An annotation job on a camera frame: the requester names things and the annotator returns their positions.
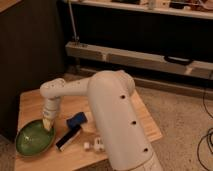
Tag long grey metal beam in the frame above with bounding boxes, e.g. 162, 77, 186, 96
65, 42, 213, 79

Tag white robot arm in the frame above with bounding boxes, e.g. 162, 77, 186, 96
40, 70, 163, 171

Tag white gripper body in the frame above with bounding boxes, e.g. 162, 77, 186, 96
43, 98, 61, 120

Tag green ceramic bowl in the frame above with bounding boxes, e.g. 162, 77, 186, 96
15, 119, 55, 157

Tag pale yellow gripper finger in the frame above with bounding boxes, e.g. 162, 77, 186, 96
42, 118, 54, 131

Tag black handle on beam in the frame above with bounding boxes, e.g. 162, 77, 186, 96
164, 56, 193, 66

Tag cluttered wall shelf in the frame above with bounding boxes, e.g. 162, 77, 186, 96
63, 0, 213, 20

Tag white labelled plastic bottle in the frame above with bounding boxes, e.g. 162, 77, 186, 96
83, 137, 105, 152

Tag metal stand pole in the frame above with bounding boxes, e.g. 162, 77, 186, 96
68, 0, 79, 44

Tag black floor cables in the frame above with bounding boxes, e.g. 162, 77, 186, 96
195, 71, 213, 171

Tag blue sponge block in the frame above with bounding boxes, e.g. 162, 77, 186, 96
66, 112, 87, 129

